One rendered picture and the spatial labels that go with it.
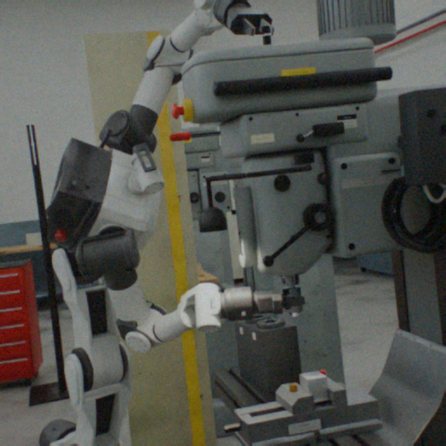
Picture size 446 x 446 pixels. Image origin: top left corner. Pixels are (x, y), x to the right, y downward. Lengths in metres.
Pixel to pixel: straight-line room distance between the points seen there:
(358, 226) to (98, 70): 2.02
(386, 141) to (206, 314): 0.64
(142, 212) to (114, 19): 9.18
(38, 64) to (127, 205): 8.98
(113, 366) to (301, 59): 1.15
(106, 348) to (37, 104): 8.67
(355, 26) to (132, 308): 0.96
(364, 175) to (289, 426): 0.65
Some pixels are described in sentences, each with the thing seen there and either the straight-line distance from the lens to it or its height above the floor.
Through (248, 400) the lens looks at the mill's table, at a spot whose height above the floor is 0.91.
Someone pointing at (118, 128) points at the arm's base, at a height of 1.75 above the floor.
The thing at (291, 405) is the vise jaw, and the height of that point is 1.01.
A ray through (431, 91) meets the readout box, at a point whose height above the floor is 1.72.
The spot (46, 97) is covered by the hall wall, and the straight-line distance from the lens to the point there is 10.95.
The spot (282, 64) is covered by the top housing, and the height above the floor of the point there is 1.84.
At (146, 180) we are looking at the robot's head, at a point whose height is 1.59.
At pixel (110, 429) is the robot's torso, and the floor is 0.78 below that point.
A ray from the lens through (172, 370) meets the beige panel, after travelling 3.75.
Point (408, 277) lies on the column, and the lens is 2.20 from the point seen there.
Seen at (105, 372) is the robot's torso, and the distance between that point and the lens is 2.43.
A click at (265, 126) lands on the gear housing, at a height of 1.69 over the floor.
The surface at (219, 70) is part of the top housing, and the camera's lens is 1.81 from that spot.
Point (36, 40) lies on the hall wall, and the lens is 11.07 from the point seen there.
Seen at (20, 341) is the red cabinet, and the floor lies 0.38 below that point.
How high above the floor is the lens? 1.59
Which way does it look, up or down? 4 degrees down
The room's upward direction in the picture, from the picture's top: 6 degrees counter-clockwise
